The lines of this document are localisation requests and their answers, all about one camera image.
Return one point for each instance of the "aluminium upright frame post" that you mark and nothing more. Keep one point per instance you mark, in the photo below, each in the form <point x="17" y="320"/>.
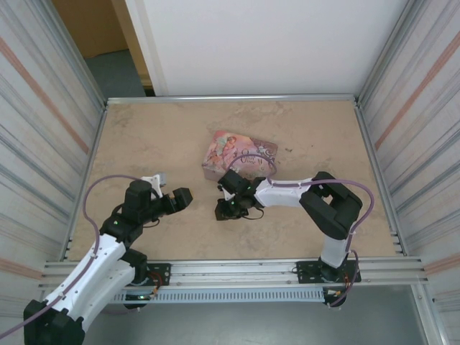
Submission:
<point x="72" y="50"/>
<point x="390" y="50"/>

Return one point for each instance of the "ribbed translucent side panel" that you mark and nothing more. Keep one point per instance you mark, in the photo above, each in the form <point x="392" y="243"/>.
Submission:
<point x="32" y="125"/>
<point x="427" y="125"/>

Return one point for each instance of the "long aluminium mounting rail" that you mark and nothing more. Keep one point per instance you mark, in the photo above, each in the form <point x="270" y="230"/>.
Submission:
<point x="233" y="267"/>

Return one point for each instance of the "pink illustrated tin box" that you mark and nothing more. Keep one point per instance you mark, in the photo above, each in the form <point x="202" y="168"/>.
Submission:
<point x="233" y="151"/>

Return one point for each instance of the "brown wooden board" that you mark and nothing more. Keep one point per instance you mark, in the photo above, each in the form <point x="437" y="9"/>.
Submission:
<point x="90" y="25"/>

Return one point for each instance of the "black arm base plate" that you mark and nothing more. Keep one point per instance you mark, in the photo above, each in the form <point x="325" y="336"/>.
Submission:
<point x="160" y="274"/>
<point x="309" y="271"/>

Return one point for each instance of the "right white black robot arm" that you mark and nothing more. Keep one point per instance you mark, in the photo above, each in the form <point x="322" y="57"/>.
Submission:
<point x="284" y="194"/>

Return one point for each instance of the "aluminium table edge rail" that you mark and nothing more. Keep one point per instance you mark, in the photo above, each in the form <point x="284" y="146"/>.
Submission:
<point x="379" y="172"/>
<point x="233" y="98"/>
<point x="84" y="179"/>

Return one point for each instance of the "white door frame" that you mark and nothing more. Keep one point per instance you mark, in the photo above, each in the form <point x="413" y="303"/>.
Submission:
<point x="143" y="43"/>

